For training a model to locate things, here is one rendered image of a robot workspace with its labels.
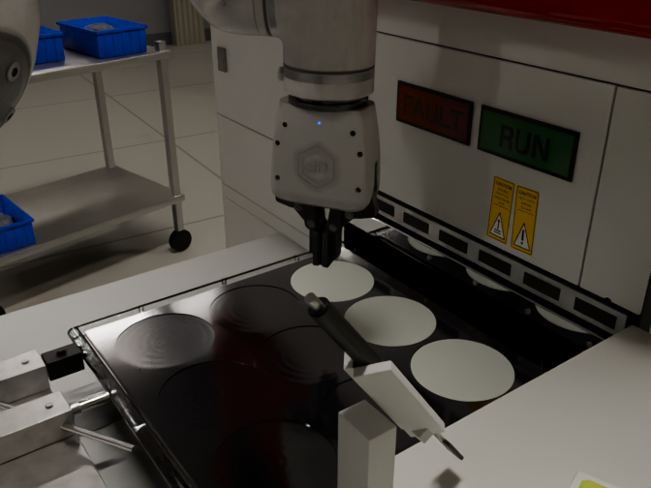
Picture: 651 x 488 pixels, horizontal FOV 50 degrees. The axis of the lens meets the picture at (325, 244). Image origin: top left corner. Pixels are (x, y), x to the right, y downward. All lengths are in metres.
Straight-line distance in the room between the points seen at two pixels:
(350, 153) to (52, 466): 0.38
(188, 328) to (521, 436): 0.38
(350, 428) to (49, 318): 0.64
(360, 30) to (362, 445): 0.36
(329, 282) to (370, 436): 0.46
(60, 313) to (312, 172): 0.46
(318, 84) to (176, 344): 0.31
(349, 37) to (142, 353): 0.37
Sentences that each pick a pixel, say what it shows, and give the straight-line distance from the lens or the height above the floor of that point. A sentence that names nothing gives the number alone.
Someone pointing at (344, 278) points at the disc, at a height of 0.90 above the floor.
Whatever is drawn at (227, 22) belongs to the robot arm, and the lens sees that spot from 0.63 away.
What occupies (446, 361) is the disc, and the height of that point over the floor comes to 0.90.
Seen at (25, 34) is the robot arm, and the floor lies 1.28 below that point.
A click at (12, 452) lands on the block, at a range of 0.68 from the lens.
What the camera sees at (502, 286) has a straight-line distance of 0.77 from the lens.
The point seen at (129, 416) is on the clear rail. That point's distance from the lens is 0.66.
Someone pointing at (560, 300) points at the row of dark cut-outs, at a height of 0.95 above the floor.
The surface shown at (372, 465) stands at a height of 1.03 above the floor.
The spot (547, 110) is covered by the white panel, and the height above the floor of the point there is 1.14.
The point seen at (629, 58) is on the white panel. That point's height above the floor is 1.20.
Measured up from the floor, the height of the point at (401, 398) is 1.07.
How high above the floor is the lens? 1.31
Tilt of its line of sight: 27 degrees down
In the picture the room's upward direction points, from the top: straight up
